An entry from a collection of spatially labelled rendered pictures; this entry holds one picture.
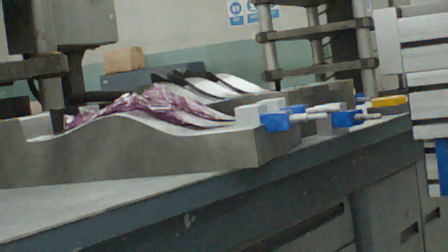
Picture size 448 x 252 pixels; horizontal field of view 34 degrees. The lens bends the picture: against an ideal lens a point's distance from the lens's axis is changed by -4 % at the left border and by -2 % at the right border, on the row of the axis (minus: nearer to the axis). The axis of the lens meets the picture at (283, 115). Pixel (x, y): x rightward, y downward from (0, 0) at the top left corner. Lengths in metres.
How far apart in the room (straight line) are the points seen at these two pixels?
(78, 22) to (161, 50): 6.90
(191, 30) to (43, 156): 7.67
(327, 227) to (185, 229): 0.43
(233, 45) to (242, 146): 7.52
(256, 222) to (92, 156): 0.28
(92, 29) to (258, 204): 1.12
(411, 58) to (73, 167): 0.53
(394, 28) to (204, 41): 7.76
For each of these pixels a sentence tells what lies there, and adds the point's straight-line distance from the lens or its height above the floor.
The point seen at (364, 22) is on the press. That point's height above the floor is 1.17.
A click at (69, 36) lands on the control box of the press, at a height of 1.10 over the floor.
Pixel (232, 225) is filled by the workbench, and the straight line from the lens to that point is 1.14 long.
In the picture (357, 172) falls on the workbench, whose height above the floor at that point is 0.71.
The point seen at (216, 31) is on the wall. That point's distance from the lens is 8.65.
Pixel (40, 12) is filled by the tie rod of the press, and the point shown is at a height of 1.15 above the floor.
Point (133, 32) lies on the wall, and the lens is 9.24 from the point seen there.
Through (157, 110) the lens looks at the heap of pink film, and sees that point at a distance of 1.14.
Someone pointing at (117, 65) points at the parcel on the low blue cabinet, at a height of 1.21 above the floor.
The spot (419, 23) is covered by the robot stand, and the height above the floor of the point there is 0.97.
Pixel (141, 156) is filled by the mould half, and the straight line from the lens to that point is 1.10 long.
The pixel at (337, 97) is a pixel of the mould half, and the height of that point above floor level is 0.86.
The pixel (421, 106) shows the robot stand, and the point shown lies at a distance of 1.00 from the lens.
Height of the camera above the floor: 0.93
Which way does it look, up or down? 4 degrees down
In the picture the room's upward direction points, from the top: 7 degrees counter-clockwise
